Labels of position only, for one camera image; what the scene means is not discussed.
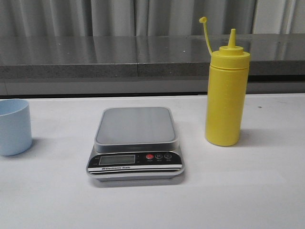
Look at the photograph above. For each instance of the grey stone counter ledge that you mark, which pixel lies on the grey stone counter ledge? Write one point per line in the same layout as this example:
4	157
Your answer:
135	66

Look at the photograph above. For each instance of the silver electronic kitchen scale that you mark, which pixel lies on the silver electronic kitchen scale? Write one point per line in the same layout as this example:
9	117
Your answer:
133	143

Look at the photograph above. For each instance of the yellow squeeze bottle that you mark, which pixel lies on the yellow squeeze bottle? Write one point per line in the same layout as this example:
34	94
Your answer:
227	83

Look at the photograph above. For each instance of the light blue plastic cup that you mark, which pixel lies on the light blue plastic cup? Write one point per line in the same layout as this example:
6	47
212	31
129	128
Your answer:
15	127

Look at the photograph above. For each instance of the grey curtain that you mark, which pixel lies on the grey curtain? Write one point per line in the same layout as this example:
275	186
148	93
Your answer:
27	18

